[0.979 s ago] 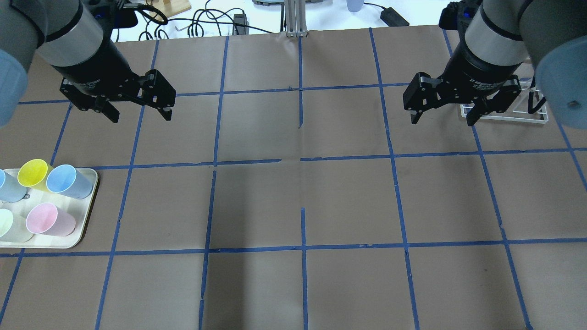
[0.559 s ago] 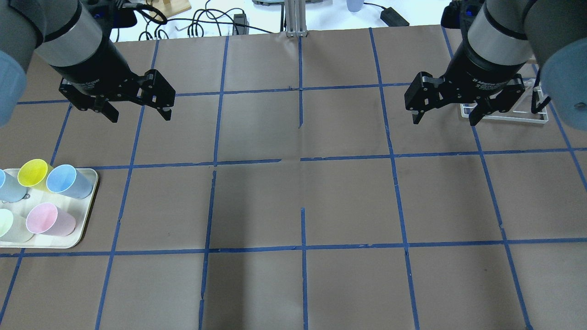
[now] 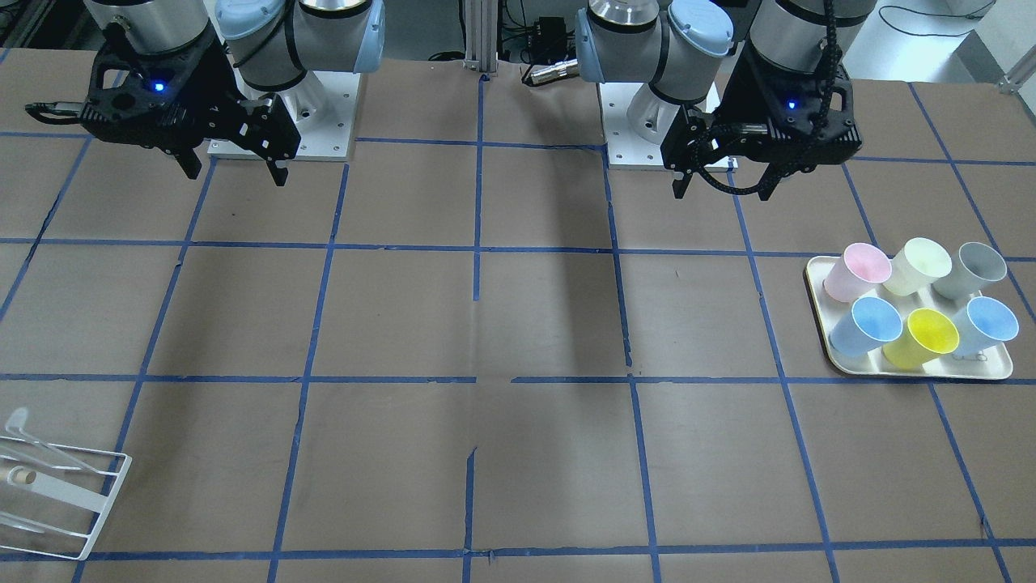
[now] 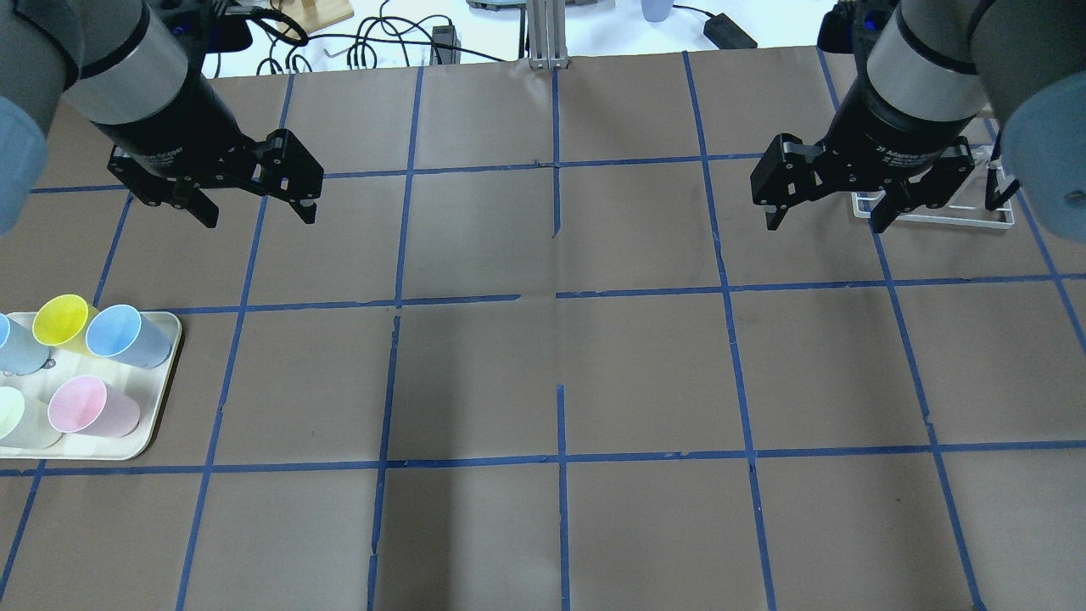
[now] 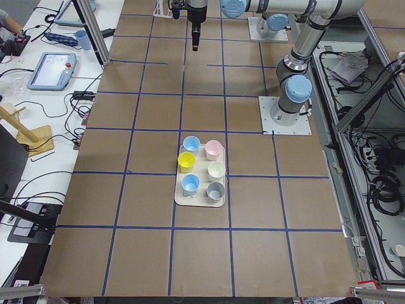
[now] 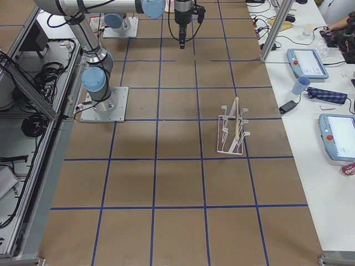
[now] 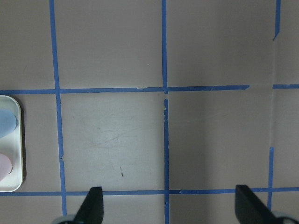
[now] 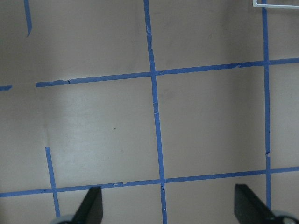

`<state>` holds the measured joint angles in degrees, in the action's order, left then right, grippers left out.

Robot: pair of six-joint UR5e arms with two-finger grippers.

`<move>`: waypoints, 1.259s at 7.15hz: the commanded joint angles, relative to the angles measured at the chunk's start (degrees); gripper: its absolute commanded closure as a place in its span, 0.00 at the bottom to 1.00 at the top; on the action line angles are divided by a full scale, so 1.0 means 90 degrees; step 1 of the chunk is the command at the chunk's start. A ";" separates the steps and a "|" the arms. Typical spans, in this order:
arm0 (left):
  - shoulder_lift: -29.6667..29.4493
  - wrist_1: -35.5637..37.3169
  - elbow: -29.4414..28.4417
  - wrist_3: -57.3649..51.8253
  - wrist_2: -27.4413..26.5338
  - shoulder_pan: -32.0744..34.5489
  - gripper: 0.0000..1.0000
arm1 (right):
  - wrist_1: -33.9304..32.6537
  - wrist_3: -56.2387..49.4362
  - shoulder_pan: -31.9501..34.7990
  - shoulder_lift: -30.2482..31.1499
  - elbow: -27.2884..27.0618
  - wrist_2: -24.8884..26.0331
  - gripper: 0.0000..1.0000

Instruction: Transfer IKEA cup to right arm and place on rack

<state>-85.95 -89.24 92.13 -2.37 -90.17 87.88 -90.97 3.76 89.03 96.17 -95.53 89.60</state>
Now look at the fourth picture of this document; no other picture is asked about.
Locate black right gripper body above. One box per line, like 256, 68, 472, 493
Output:
785, 129, 975, 209

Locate white plastic tray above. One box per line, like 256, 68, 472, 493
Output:
0, 311, 184, 461

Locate yellow plastic cup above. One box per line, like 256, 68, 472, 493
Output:
31, 294, 98, 356

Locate aluminium frame post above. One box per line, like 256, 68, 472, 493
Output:
526, 0, 569, 71

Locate blue cup on desk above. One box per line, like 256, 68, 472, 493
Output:
640, 0, 675, 24

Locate wooden board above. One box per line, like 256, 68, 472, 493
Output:
268, 0, 355, 34

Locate black cable bundle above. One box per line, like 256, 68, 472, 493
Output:
199, 0, 527, 79

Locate pale green plastic cup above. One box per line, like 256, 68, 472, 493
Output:
1, 387, 63, 450

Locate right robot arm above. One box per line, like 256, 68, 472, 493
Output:
750, 1, 1085, 241

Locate white wire cup rack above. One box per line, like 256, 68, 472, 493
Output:
898, 143, 1016, 231

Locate pink plastic cup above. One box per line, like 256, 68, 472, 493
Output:
48, 375, 141, 438

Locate black power adapter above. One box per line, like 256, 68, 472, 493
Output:
703, 13, 758, 50

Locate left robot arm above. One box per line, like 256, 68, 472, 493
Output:
1, 1, 323, 233

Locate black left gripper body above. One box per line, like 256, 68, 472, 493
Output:
106, 119, 288, 206

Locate light blue plastic cup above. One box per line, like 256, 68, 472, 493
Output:
1, 314, 50, 375

